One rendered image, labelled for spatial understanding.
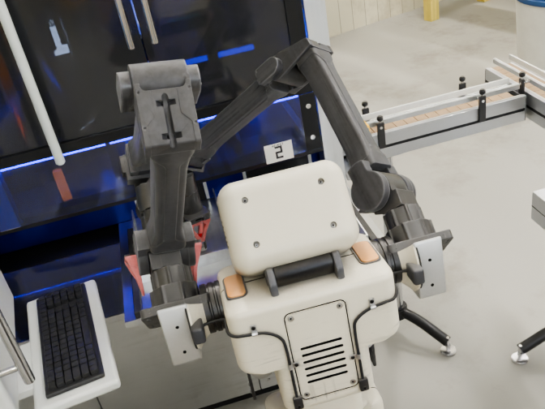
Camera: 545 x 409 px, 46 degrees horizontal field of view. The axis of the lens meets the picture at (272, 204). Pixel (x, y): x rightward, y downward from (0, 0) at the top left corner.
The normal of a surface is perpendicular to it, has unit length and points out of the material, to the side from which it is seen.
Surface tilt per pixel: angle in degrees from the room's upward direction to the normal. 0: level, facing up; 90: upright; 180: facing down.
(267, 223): 48
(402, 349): 0
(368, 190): 58
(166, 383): 90
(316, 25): 90
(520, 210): 0
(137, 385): 90
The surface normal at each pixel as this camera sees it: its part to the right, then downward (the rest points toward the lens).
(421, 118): -0.16, -0.84
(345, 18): 0.44, 0.41
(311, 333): 0.18, 0.36
